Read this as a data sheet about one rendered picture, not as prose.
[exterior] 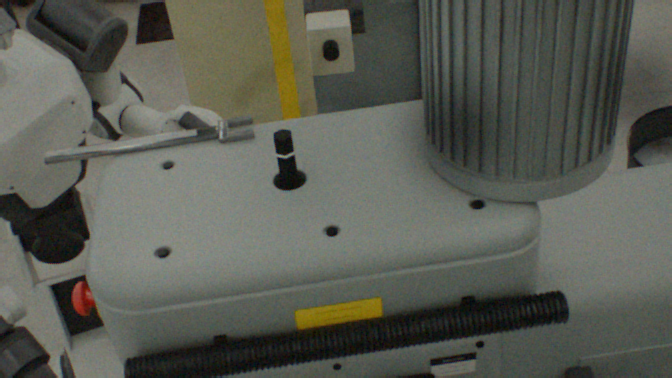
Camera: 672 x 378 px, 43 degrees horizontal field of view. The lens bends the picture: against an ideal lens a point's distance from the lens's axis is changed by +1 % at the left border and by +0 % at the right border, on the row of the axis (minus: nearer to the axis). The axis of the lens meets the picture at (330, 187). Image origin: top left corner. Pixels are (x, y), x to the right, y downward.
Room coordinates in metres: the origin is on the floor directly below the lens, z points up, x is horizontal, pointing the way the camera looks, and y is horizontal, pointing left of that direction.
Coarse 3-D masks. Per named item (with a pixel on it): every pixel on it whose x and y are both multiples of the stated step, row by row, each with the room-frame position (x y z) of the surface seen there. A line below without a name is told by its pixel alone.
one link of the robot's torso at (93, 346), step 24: (24, 264) 1.29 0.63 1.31; (48, 288) 1.27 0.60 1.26; (72, 288) 1.30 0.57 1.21; (48, 312) 1.24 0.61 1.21; (72, 312) 1.29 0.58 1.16; (96, 312) 1.29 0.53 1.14; (72, 336) 1.27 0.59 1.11; (96, 336) 1.25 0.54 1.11; (72, 360) 1.21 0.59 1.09; (96, 360) 1.22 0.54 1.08
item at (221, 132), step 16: (208, 128) 0.83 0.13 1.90; (224, 128) 0.82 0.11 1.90; (96, 144) 0.82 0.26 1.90; (112, 144) 0.82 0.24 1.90; (128, 144) 0.81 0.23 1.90; (144, 144) 0.81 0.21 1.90; (160, 144) 0.81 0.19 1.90; (176, 144) 0.81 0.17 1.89; (48, 160) 0.80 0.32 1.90; (64, 160) 0.80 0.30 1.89
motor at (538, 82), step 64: (448, 0) 0.68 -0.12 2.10; (512, 0) 0.64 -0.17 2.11; (576, 0) 0.64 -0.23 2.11; (448, 64) 0.68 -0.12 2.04; (512, 64) 0.64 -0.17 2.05; (576, 64) 0.64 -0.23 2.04; (448, 128) 0.68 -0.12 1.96; (512, 128) 0.64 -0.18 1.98; (576, 128) 0.64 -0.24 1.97; (512, 192) 0.63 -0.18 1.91
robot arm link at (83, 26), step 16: (48, 0) 1.45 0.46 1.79; (64, 0) 1.45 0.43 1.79; (80, 0) 1.46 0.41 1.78; (48, 16) 1.44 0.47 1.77; (64, 16) 1.43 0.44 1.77; (80, 16) 1.42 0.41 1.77; (96, 16) 1.43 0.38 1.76; (112, 16) 1.44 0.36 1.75; (64, 32) 1.42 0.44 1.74; (80, 32) 1.41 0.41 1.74; (80, 48) 1.41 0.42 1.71
